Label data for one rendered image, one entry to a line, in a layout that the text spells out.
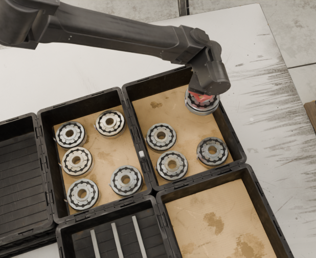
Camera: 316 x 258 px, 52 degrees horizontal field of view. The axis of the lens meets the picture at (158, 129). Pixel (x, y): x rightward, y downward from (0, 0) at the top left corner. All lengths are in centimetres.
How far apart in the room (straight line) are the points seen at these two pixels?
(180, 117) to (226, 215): 37
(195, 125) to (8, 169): 67
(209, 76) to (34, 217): 73
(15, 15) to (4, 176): 80
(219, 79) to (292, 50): 179
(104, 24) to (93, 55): 95
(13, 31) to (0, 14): 3
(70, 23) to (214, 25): 111
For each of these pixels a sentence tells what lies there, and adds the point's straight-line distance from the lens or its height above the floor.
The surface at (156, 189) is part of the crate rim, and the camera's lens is 97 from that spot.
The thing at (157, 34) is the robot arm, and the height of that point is 136.
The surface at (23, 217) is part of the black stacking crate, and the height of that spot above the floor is 83.
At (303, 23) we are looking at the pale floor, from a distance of 270.
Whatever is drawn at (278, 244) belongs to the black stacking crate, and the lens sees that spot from 101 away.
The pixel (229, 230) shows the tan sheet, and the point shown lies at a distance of 105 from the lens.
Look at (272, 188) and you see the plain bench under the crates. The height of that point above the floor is 70.
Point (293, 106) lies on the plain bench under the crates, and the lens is 141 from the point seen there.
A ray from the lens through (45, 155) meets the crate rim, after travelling 109.
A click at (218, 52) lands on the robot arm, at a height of 125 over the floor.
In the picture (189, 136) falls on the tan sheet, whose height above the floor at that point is 83.
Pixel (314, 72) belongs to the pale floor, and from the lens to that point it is 244.
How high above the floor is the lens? 186
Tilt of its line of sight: 64 degrees down
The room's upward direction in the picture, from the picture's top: 10 degrees counter-clockwise
